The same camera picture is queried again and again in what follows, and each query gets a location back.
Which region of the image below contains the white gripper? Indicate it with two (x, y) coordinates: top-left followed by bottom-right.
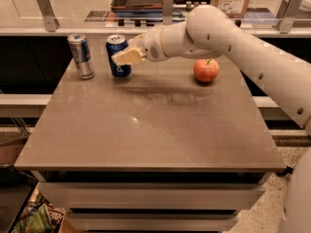
(112, 26), (167, 65)

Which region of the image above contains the blue pepsi can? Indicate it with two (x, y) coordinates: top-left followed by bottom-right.
(106, 34), (131, 78)

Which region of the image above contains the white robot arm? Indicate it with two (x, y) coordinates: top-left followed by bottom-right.
(113, 5), (311, 133)

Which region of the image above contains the silver blue redbull can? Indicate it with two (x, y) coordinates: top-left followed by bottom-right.
(67, 34), (95, 80)

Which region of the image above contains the red orange apple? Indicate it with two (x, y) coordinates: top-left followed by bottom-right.
(193, 59), (220, 83)

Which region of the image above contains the upper white drawer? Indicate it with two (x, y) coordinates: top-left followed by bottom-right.
(38, 183), (264, 211)

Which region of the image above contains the white drawer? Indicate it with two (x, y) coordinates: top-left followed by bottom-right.
(38, 183), (264, 211)
(68, 214), (237, 232)

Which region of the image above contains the lower white drawer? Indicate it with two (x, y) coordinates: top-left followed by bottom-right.
(68, 214), (237, 232)

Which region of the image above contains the green chip bag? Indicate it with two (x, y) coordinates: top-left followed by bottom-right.
(12, 204), (65, 233)

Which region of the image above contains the middle metal bracket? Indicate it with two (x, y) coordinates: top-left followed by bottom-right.
(162, 0), (174, 25)

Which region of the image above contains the metal bracket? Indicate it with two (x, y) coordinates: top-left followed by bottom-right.
(36, 0), (59, 32)
(276, 0), (302, 34)
(162, 0), (174, 25)

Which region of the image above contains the left metal bracket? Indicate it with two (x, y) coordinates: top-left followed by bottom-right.
(36, 0), (59, 32)

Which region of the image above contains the right metal bracket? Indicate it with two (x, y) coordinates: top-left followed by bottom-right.
(276, 0), (302, 34)

